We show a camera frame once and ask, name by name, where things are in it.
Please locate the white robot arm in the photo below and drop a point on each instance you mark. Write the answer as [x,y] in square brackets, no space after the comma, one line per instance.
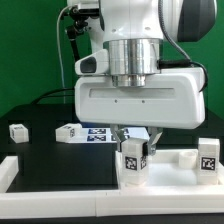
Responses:
[125,81]

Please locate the white square table top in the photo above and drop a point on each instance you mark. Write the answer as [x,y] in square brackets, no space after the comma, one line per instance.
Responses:
[172,170]

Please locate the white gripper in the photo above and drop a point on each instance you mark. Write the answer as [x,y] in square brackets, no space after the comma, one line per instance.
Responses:
[171,99]

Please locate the black camera on mount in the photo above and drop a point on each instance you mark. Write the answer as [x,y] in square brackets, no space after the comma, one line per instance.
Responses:
[85,19]

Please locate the white U-shaped fence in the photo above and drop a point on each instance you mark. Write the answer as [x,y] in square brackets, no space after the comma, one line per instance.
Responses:
[98,203]

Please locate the fiducial marker sheet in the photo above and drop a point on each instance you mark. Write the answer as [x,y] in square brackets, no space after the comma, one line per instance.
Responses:
[104,135]

